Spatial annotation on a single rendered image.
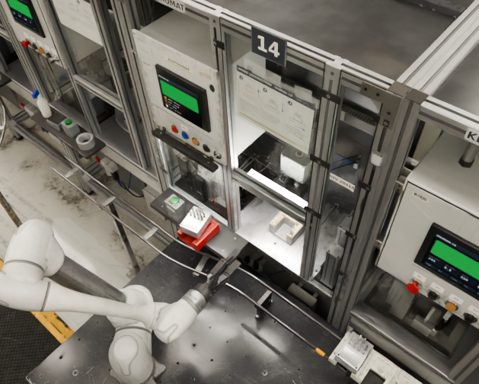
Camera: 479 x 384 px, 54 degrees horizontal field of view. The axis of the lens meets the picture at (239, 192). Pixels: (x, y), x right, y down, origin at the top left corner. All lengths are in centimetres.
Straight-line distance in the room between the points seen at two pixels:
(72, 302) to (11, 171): 263
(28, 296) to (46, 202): 224
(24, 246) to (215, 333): 98
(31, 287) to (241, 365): 99
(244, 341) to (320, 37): 140
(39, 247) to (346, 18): 123
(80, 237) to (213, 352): 166
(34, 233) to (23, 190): 228
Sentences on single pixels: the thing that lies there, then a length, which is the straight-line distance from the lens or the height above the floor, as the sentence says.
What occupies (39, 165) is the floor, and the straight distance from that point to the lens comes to 416.
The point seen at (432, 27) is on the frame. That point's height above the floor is 201.
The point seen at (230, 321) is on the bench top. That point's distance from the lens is 228.
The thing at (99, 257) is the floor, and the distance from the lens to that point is 342.
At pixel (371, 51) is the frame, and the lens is 137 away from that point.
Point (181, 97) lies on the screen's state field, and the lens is 178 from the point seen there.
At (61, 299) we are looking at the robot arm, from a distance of 170.
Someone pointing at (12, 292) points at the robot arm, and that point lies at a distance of 168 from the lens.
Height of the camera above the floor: 277
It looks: 51 degrees down
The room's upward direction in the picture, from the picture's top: 3 degrees counter-clockwise
